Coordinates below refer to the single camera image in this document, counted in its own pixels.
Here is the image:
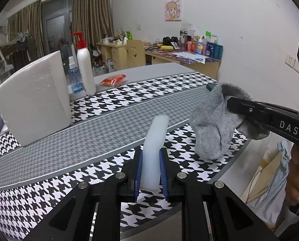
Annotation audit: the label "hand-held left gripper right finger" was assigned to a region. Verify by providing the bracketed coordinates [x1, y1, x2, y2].
[159, 148, 278, 241]

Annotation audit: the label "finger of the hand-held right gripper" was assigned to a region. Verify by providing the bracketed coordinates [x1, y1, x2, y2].
[226, 96, 274, 132]

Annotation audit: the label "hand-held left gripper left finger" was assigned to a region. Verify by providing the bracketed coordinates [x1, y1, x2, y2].
[23, 148, 143, 241]

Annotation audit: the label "translucent white plastic piece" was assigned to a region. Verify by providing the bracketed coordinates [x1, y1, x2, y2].
[140, 115, 169, 191]

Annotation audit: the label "grey sock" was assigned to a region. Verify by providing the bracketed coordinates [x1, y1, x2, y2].
[190, 82, 270, 160]

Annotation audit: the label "white foam box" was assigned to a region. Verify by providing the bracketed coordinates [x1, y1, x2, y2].
[0, 51, 72, 146]

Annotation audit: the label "person's right hand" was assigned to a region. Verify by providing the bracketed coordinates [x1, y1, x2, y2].
[285, 146, 299, 206]

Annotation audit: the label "light blue cloth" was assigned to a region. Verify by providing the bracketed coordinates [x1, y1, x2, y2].
[256, 141, 291, 229]

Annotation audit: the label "white paper bag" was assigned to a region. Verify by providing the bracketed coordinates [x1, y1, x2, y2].
[241, 151, 284, 204]

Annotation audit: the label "wooden desk with colourful mat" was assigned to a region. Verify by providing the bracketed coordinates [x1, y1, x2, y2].
[144, 45, 221, 79]

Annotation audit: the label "row of toiletry bottles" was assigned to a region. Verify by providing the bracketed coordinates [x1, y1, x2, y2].
[186, 34, 224, 59]

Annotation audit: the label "printed paper sheets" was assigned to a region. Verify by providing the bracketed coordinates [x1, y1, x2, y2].
[174, 51, 206, 64]

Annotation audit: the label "red snack packet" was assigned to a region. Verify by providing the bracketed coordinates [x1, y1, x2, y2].
[100, 75, 127, 86]

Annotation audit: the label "clear blue spray bottle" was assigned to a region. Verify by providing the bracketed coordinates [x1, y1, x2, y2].
[68, 56, 84, 94]

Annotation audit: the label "white pump lotion bottle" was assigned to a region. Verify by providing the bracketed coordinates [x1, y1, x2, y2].
[71, 31, 97, 96]

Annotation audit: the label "wooden smiley chair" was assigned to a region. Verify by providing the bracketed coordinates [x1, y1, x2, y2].
[124, 40, 146, 68]

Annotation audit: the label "wooden desk with drawers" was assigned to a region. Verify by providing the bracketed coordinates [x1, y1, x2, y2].
[97, 41, 130, 72]

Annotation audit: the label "brown curtain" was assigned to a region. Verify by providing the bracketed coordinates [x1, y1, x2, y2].
[6, 0, 43, 58]
[72, 0, 114, 53]

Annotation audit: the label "glass balcony door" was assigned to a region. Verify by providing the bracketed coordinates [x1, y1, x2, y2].
[40, 0, 73, 56]

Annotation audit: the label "hanging dark clothes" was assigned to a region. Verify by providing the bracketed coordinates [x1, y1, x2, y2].
[15, 31, 31, 51]

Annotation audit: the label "white metal bunk bed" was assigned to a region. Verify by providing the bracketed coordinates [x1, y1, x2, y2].
[0, 28, 37, 86]

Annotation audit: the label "cartoon wall picture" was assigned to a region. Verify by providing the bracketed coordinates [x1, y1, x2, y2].
[164, 0, 182, 21]

